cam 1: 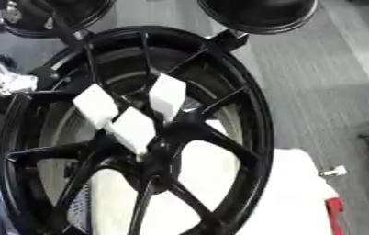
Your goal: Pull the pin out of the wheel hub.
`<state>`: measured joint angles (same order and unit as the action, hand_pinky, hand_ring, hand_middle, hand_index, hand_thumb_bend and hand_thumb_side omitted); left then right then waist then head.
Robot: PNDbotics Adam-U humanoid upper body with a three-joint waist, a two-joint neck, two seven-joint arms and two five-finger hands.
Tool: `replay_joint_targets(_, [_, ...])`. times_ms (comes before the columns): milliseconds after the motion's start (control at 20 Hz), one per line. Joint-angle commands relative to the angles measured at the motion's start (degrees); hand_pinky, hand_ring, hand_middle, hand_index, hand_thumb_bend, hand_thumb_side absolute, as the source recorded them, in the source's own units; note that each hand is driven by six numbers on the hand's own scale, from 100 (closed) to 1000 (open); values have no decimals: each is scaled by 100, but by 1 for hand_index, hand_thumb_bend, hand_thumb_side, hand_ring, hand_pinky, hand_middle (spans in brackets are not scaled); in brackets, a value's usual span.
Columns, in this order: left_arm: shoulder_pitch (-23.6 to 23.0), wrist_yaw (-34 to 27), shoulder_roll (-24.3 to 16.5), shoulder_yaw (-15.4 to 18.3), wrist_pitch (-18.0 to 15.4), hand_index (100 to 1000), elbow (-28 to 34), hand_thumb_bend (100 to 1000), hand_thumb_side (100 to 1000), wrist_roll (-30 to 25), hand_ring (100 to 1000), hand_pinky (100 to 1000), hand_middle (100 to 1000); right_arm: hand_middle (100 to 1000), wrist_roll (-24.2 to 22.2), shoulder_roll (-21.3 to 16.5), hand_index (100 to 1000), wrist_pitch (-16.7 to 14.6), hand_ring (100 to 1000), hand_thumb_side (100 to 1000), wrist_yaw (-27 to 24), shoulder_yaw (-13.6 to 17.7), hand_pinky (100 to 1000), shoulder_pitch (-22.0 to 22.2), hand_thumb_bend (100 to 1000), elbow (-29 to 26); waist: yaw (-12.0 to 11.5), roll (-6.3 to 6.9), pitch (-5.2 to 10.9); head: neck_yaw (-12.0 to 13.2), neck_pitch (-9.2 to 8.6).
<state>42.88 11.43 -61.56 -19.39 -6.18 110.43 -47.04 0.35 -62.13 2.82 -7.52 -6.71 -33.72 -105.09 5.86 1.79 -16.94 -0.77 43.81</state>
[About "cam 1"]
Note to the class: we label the small white bracket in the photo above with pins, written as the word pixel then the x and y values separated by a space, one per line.
pixel 334 171

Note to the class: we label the black wheel stand clamp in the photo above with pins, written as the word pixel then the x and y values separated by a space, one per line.
pixel 228 39

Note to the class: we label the red object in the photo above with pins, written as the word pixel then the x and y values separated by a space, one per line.
pixel 335 214

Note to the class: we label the black spoked wheel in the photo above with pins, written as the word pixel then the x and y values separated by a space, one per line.
pixel 193 131

